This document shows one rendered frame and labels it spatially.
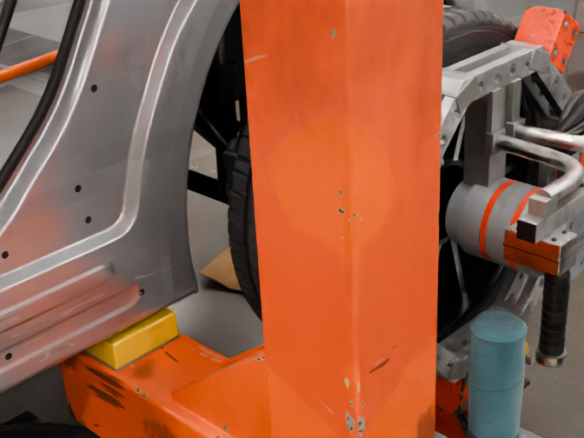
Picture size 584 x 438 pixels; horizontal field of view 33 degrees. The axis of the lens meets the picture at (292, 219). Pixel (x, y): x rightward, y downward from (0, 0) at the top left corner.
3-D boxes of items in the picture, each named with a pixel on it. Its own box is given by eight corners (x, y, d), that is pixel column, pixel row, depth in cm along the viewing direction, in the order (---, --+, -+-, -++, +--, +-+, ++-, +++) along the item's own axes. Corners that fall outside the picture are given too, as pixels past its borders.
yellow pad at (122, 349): (131, 309, 174) (128, 286, 172) (182, 336, 166) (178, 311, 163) (67, 342, 166) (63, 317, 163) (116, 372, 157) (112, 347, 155)
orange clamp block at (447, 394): (429, 355, 173) (423, 400, 176) (467, 371, 168) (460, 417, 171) (452, 344, 178) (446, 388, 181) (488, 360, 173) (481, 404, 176)
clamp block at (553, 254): (520, 246, 142) (522, 214, 140) (576, 265, 137) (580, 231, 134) (501, 259, 139) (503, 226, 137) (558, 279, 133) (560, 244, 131)
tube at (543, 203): (495, 149, 156) (498, 85, 151) (607, 178, 144) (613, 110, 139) (429, 184, 145) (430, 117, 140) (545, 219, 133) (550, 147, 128)
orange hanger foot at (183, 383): (141, 375, 184) (118, 210, 169) (353, 501, 150) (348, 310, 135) (67, 418, 173) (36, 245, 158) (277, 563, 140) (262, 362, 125)
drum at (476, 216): (487, 231, 174) (489, 158, 168) (596, 267, 160) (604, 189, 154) (440, 261, 165) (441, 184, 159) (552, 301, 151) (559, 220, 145)
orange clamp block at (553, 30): (524, 68, 170) (542, 19, 170) (565, 76, 165) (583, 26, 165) (507, 53, 164) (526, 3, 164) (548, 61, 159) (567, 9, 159)
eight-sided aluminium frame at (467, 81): (540, 286, 195) (559, 17, 172) (569, 296, 191) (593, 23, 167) (366, 414, 161) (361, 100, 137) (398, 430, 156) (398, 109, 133)
